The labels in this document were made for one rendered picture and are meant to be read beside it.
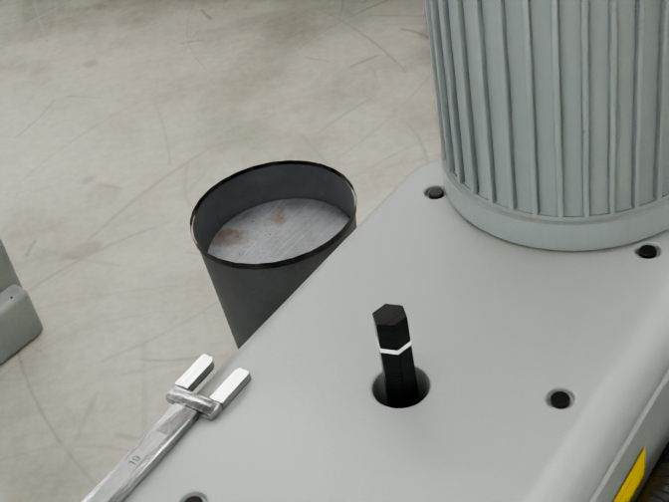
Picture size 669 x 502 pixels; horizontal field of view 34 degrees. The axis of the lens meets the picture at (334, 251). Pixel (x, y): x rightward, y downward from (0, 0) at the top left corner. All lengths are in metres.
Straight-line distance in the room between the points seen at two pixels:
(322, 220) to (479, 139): 2.41
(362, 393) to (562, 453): 0.13
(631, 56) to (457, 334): 0.21
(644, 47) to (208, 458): 0.36
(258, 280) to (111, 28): 3.06
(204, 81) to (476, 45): 4.37
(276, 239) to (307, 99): 1.69
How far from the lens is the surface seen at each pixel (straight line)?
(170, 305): 3.79
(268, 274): 2.87
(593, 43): 0.68
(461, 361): 0.70
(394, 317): 0.64
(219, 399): 0.69
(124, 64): 5.37
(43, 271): 4.15
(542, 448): 0.64
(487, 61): 0.70
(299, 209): 3.20
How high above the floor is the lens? 2.38
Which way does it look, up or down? 38 degrees down
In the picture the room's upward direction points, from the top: 11 degrees counter-clockwise
